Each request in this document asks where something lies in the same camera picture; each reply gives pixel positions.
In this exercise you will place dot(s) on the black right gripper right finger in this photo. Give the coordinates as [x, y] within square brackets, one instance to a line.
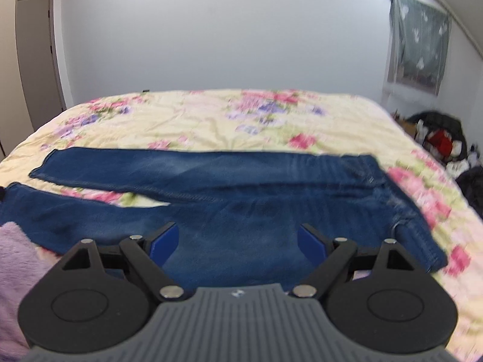
[380, 298]

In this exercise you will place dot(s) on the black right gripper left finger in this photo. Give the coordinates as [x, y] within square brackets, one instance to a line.
[96, 296]

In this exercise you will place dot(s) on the blue denim jeans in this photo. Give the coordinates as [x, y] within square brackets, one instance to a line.
[237, 212]

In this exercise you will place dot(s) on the purple fuzzy blanket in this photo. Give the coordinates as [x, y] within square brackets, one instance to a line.
[23, 264]

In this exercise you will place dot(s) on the dark clothes pile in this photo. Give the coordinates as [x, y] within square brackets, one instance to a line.
[442, 136]

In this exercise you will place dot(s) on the floral yellow bed quilt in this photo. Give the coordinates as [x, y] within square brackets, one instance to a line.
[289, 120]

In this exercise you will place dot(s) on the grey door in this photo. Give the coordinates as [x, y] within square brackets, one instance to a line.
[36, 53]

